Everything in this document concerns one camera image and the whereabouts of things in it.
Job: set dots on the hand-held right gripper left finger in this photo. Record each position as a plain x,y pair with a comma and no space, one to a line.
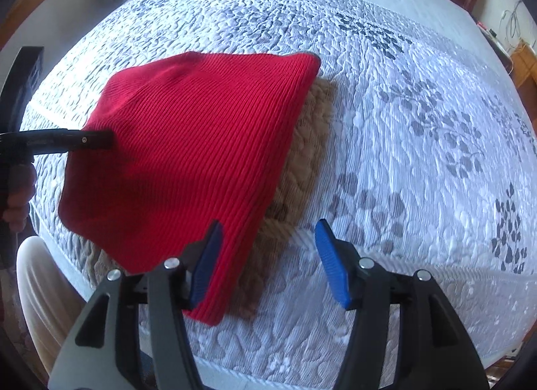
205,264

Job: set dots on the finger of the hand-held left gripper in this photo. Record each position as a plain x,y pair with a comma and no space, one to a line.
84,140

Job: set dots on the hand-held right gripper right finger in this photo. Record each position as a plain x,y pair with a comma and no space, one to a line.
333,264

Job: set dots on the wooden nightstand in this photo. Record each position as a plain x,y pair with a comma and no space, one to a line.
526,75

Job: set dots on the person's left hand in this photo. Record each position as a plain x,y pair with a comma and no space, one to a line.
23,193

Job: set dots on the wooden window frame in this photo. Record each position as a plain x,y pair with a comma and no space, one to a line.
37,0

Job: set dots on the person's leg in beige pants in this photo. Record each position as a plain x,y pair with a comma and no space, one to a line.
42,297

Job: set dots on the red ribbed knit sweater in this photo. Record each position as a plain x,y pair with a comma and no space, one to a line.
188,142

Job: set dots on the grey leaf print quilt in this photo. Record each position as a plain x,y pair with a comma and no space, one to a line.
419,142

